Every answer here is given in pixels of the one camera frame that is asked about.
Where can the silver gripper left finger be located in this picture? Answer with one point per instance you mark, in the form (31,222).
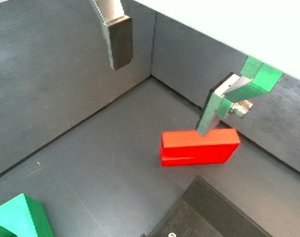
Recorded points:
(117,28)

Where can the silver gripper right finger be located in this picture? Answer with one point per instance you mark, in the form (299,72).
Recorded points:
(229,96)

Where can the red double-square block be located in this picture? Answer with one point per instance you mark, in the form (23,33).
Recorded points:
(188,148)

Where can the green shape-sorter board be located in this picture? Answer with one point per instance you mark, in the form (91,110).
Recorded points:
(23,218)

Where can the black curved stand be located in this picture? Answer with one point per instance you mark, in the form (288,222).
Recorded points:
(205,214)

